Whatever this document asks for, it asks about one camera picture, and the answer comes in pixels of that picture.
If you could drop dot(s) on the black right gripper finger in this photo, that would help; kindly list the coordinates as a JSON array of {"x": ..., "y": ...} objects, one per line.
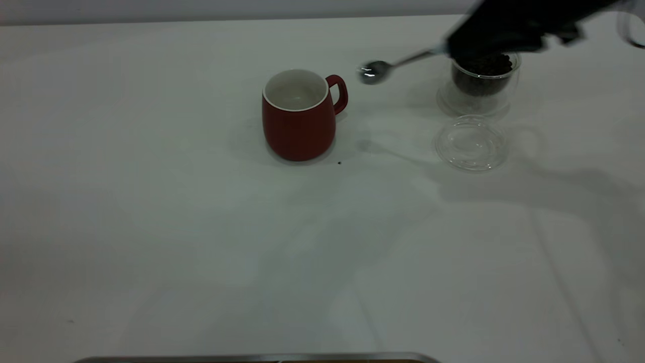
[
  {"x": 504, "y": 17},
  {"x": 494, "y": 44}
]

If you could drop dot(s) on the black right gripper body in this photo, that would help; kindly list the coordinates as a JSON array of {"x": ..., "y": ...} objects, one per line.
[{"x": 574, "y": 17}]

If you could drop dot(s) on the double-wall glass cup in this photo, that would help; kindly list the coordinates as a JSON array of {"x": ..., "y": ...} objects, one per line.
[{"x": 476, "y": 106}]

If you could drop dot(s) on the clear glass saucer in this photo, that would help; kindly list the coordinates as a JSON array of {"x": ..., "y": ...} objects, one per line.
[{"x": 471, "y": 159}]

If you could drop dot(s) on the red ceramic mug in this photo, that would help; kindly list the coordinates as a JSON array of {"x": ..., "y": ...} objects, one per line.
[{"x": 300, "y": 133}]

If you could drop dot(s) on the coffee beans pile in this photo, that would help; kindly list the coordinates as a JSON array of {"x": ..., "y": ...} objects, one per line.
[{"x": 481, "y": 75}]

